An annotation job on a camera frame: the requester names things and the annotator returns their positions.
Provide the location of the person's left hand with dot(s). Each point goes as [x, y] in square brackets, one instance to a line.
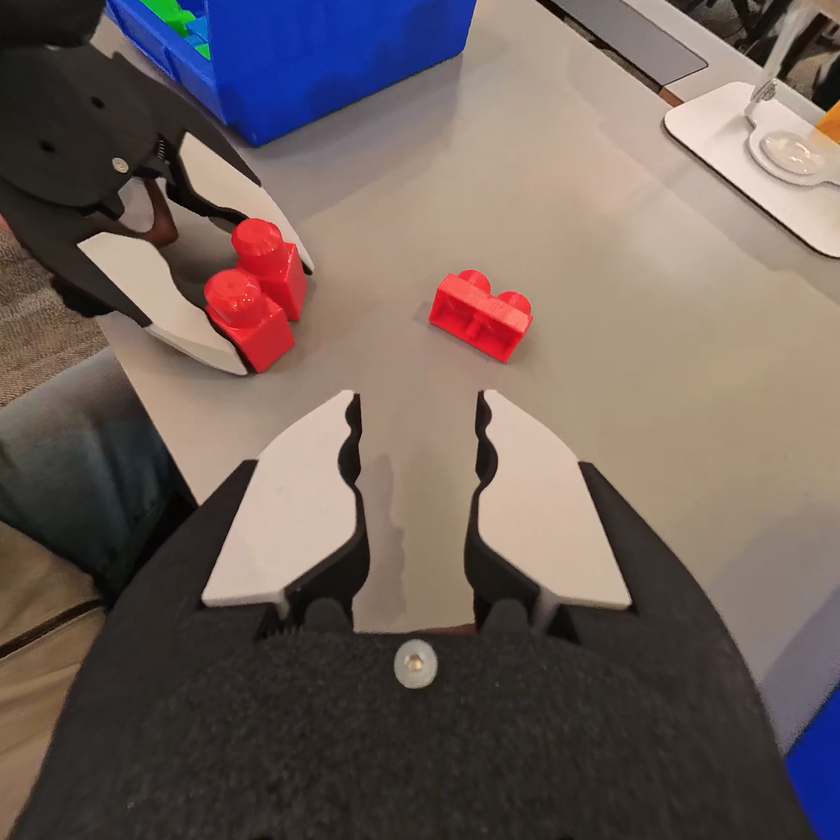
[160, 223]

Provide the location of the person's jeans leg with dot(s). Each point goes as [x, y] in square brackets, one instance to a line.
[79, 460]

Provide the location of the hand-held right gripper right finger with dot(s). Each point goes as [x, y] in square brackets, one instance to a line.
[551, 525]

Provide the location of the blue storage bin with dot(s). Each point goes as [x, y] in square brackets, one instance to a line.
[817, 775]
[328, 66]

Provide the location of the red mega block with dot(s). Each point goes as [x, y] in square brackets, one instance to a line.
[273, 263]
[479, 313]
[250, 315]

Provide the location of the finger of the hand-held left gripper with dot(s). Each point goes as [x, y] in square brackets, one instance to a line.
[171, 309]
[243, 197]

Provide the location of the black flat panel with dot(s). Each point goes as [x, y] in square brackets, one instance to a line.
[630, 33]

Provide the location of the white board stand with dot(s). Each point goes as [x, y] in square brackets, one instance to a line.
[761, 158]

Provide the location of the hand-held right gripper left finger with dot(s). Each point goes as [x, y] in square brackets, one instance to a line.
[282, 525]

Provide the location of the pile of colourful blocks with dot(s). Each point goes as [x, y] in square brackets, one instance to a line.
[177, 20]

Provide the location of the orange plastic object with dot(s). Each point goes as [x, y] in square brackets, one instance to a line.
[830, 121]

